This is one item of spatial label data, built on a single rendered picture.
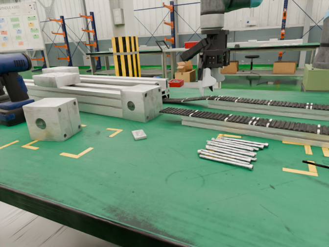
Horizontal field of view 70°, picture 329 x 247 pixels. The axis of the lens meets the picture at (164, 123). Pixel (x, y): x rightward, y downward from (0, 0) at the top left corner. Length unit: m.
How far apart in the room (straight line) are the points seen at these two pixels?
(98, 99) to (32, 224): 0.77
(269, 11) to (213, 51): 7.60
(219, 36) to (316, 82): 0.52
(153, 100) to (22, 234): 0.90
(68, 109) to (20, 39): 5.91
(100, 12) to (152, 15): 2.36
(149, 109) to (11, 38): 6.08
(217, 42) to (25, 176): 0.63
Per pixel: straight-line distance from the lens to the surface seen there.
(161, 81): 0.97
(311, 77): 1.16
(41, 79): 1.08
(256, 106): 0.79
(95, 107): 0.86
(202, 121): 0.65
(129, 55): 4.05
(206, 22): 0.80
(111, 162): 0.51
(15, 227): 1.40
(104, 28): 10.57
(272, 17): 8.32
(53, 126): 0.66
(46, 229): 1.31
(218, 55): 0.80
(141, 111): 0.71
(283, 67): 5.58
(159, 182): 0.43
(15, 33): 6.62
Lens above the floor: 1.01
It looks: 19 degrees down
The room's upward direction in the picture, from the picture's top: 3 degrees counter-clockwise
